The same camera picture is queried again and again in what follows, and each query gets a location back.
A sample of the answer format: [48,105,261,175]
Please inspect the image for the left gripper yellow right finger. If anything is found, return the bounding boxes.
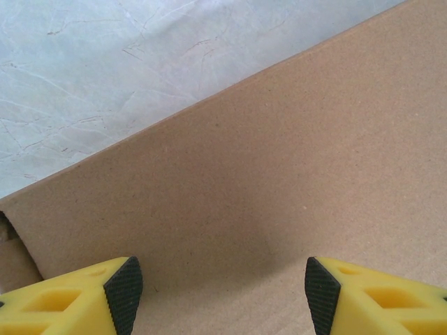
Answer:
[305,256,447,335]

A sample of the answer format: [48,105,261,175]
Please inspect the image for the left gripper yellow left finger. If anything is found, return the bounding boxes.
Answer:
[0,256,145,335]

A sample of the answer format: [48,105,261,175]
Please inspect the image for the brown cardboard box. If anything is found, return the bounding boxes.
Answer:
[0,0,447,335]

